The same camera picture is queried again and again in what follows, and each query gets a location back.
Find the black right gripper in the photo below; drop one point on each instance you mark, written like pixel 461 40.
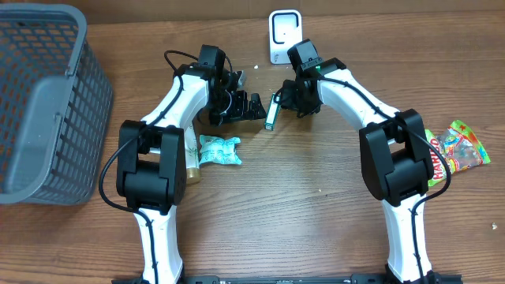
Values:
pixel 287 102

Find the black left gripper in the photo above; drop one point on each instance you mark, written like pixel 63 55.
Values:
pixel 242 111

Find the green axe brand box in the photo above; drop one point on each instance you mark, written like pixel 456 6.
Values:
pixel 272 113

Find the teal packet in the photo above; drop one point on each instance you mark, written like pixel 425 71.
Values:
pixel 218 150

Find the white tube with gold cap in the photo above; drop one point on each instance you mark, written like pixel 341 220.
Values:
pixel 191 156

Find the green haribo candy bag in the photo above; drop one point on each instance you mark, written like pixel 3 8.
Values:
pixel 459 146

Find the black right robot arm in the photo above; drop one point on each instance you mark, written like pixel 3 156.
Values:
pixel 396 162

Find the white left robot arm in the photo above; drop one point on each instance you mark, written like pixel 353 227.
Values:
pixel 158 154

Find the grey plastic shopping basket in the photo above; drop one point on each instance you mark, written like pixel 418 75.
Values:
pixel 56 102

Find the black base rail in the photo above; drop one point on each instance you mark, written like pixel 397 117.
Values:
pixel 353 279

